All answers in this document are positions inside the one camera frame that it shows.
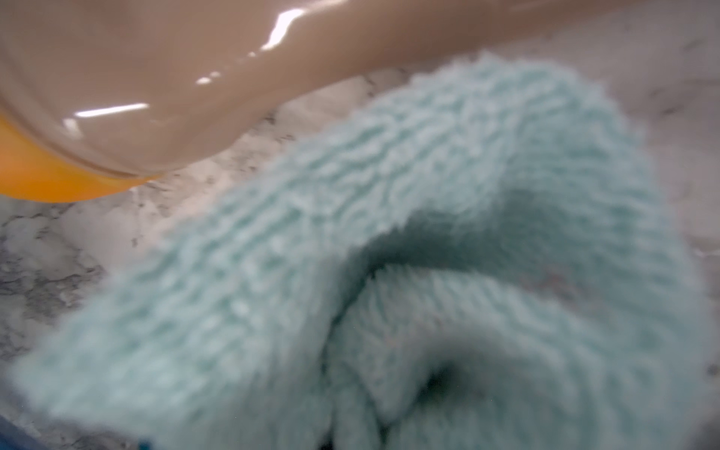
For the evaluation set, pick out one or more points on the mint green fluffy cloth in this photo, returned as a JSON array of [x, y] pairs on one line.
[[481, 259]]

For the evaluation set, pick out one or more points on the beige rubber boot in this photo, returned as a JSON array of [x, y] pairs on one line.
[[100, 96]]

